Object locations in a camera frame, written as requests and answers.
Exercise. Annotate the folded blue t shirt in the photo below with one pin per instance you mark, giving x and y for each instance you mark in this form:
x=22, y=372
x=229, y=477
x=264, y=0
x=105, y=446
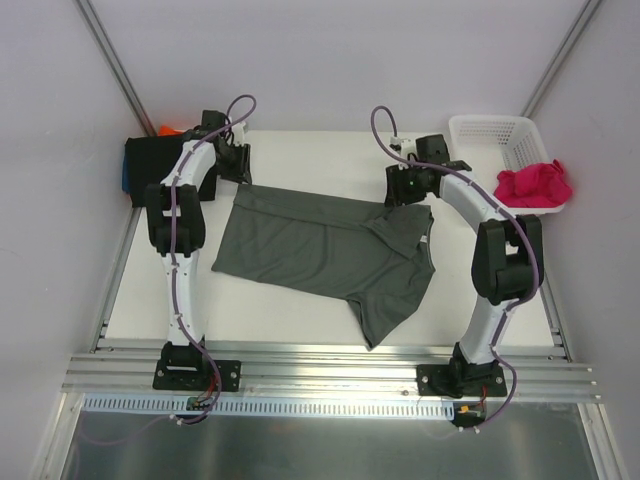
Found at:
x=125, y=177

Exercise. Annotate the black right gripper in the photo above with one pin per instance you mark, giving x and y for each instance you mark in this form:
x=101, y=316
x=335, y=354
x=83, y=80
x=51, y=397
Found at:
x=396, y=185

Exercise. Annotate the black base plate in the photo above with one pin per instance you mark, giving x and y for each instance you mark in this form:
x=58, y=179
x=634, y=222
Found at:
x=197, y=375
x=458, y=381

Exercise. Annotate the white plastic basket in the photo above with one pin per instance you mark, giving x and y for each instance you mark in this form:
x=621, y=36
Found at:
x=491, y=144

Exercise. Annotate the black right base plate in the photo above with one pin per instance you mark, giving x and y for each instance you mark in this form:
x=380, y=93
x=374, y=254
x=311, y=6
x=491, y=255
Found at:
x=458, y=381

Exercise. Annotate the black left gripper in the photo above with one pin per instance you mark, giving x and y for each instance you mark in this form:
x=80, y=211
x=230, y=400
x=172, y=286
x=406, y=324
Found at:
x=240, y=163

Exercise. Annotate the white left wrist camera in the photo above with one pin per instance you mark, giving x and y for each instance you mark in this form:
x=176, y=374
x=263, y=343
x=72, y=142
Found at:
x=237, y=134

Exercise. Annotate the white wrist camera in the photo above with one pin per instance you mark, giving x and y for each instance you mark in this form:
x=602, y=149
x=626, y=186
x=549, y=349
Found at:
x=237, y=134
x=404, y=147

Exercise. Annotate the grey t shirt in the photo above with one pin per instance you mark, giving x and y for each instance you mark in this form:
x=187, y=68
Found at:
x=374, y=257

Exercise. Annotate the pink t shirt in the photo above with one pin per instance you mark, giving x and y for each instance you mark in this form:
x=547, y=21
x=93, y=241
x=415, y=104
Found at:
x=542, y=185

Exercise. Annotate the folded black t shirt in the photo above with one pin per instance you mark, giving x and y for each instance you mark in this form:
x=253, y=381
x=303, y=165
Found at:
x=150, y=160

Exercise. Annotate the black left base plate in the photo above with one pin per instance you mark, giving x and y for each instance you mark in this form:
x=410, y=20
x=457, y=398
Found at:
x=197, y=375

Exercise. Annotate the aluminium left frame post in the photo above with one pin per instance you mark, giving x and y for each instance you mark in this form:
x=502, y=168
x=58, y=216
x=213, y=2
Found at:
x=100, y=36

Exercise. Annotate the folded orange t shirt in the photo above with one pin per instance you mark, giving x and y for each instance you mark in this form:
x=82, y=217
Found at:
x=165, y=130

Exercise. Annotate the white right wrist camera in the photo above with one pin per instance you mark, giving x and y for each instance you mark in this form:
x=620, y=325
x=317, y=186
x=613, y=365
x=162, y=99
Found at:
x=404, y=147

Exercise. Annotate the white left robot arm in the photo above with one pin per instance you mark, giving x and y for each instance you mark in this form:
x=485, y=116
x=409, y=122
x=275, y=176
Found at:
x=177, y=231

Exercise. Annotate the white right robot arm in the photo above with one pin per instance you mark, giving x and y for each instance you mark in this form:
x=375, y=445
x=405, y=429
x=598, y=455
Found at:
x=507, y=264

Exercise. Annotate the white slotted cable duct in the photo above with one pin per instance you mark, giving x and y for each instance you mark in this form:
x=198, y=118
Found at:
x=272, y=407

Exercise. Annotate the aluminium mounting rail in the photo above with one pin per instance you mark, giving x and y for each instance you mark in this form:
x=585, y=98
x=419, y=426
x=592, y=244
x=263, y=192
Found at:
x=545, y=374

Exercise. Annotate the aluminium corner frame post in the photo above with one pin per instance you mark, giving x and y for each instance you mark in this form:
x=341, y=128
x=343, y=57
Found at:
x=584, y=17

